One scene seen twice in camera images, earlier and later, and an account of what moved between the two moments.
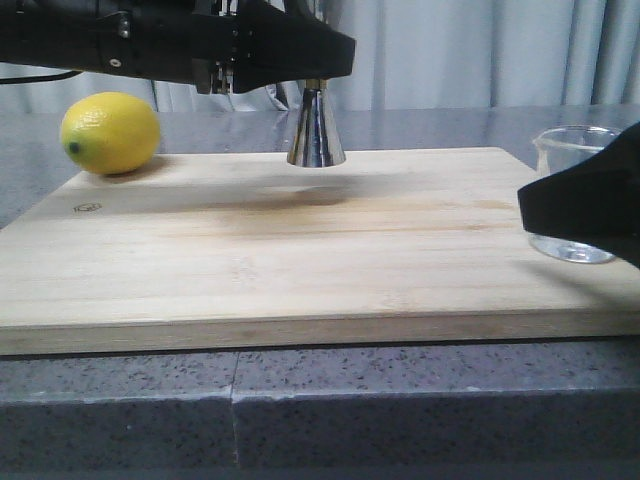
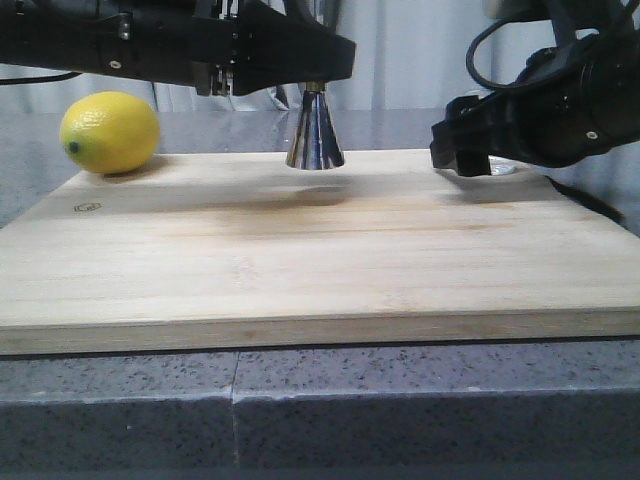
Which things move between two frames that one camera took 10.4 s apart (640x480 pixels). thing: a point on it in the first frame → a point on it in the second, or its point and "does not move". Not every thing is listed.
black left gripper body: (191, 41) does not move
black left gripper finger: (272, 45) does not move
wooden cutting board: (238, 247) does not move
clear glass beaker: (558, 147) → (501, 166)
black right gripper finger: (595, 201) → (567, 105)
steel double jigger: (316, 141) does not move
